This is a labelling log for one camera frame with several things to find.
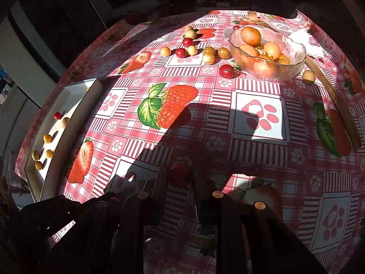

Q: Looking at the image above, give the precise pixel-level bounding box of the red cherry tomato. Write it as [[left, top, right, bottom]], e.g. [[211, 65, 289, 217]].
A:
[[54, 112, 62, 120], [219, 64, 235, 79], [169, 163, 191, 189]]

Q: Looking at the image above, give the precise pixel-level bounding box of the pale longan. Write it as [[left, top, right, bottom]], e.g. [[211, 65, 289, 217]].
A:
[[31, 150, 40, 161], [302, 70, 316, 85]]

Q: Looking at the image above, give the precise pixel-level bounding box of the yellow cherry tomato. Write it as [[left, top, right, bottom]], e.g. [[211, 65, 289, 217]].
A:
[[45, 150, 53, 158]]

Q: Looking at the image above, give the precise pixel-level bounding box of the brown kiwi fruit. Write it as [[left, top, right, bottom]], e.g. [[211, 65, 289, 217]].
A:
[[61, 117, 70, 129]]

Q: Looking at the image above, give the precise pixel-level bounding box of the large yellow tomato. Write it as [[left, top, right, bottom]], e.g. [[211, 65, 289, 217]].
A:
[[35, 161, 43, 170]]

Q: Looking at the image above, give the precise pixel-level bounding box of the red strawberry print tablecloth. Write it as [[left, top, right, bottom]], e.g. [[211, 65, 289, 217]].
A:
[[16, 10, 364, 273]]

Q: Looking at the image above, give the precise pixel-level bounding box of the white shallow tray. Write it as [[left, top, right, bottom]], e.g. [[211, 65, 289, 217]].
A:
[[24, 79, 104, 202]]

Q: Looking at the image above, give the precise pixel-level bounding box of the pale longan beside bowl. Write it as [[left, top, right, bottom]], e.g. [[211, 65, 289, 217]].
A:
[[302, 70, 316, 85]]

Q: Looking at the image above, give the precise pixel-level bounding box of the wooden stick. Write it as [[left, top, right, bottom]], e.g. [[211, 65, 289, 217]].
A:
[[247, 11, 363, 152]]

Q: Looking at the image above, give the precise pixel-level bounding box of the white crumpled tissue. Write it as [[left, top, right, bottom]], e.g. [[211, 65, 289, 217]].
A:
[[289, 29, 324, 59]]

